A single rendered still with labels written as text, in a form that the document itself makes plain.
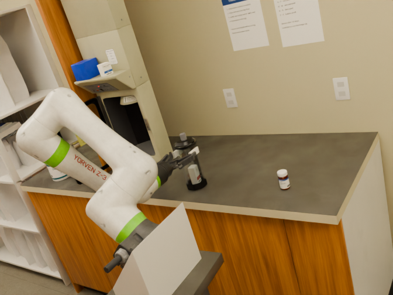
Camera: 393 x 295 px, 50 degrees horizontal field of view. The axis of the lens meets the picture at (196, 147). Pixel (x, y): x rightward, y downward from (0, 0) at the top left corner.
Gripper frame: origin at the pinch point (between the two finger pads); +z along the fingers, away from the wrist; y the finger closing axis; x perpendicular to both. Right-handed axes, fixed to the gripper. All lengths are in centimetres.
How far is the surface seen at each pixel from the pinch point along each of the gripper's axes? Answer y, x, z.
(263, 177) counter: -30.4, 18.3, 10.6
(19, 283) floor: 199, 112, -20
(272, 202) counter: -43.3, 18.7, -8.2
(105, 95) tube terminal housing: 59, -27, 15
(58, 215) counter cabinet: 111, 41, -12
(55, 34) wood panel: 71, -64, 7
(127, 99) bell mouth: 46, -22, 17
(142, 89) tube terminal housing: 33.8, -26.6, 18.7
